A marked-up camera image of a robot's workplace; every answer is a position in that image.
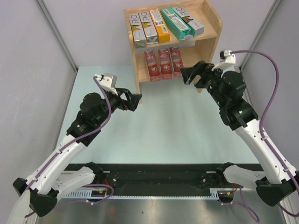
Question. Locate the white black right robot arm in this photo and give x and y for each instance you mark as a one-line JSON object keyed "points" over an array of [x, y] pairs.
{"points": [[278, 179]]}

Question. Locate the silver yellow toothpaste box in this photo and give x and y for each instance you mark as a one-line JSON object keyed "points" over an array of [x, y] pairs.
{"points": [[139, 37]]}

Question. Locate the red 3D toothpaste box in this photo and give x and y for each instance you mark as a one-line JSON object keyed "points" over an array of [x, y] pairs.
{"points": [[177, 63], [165, 64], [152, 66]]}

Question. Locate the silver teal toothpaste box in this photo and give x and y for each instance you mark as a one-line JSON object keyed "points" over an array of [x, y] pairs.
{"points": [[197, 28]]}

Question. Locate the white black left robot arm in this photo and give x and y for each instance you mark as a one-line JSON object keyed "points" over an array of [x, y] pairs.
{"points": [[46, 185]]}

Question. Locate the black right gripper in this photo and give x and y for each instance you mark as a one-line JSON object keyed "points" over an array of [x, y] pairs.
{"points": [[201, 68]]}

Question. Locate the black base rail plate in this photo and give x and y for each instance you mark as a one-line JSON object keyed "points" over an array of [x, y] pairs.
{"points": [[163, 180]]}

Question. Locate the wooden two-tier shelf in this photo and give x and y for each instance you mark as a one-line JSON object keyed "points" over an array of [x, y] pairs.
{"points": [[192, 50]]}

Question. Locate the teal toothpaste box with barcode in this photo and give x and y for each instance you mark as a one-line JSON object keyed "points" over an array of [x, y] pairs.
{"points": [[175, 24]]}

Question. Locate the white slotted cable duct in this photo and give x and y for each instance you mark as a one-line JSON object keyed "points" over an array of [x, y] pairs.
{"points": [[95, 194]]}

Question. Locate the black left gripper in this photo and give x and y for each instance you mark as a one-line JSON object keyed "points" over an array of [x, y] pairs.
{"points": [[131, 99]]}

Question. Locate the plain yellow toothpaste box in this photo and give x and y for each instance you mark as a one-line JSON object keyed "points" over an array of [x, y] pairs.
{"points": [[148, 27]]}

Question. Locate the yellow toothpaste box with barcode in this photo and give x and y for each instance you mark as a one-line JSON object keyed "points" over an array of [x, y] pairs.
{"points": [[161, 28]]}

